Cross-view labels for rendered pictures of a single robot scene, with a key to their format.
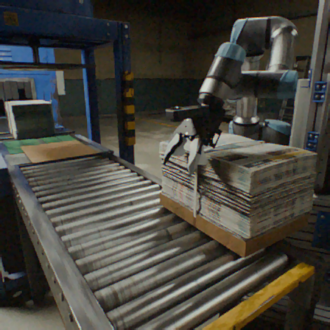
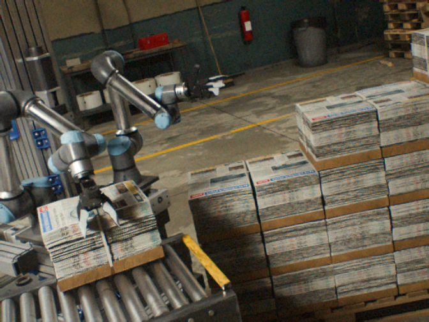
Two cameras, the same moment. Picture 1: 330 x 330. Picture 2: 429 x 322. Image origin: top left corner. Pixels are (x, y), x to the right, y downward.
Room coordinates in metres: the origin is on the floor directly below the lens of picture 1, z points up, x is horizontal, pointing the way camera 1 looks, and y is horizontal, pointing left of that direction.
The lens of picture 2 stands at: (-0.23, 1.46, 1.70)
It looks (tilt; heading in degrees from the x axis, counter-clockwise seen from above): 18 degrees down; 288
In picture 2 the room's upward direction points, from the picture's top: 12 degrees counter-clockwise
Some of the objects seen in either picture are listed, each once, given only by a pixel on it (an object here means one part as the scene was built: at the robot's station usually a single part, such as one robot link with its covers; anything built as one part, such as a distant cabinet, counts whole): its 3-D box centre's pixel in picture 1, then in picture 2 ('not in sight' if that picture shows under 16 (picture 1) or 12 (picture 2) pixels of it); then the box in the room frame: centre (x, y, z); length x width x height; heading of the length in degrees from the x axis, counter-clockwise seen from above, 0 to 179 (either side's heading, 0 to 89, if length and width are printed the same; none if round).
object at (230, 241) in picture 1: (256, 221); (133, 243); (0.71, -0.25, 0.83); 0.29 x 0.16 x 0.04; 125
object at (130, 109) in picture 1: (129, 109); not in sight; (1.74, 0.25, 1.05); 0.05 x 0.05 x 0.45; 35
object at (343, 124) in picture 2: not in sight; (335, 129); (-0.02, -1.04, 0.95); 0.38 x 0.29 x 0.23; 107
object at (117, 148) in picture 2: not in sight; (120, 151); (1.02, -0.95, 0.98); 0.13 x 0.12 x 0.14; 93
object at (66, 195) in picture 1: (96, 191); not in sight; (1.06, 0.31, 0.77); 0.47 x 0.05 x 0.05; 125
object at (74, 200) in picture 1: (102, 197); not in sight; (1.00, 0.27, 0.77); 0.47 x 0.05 x 0.05; 125
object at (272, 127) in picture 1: (275, 135); (37, 193); (1.21, -0.48, 0.98); 0.13 x 0.12 x 0.14; 67
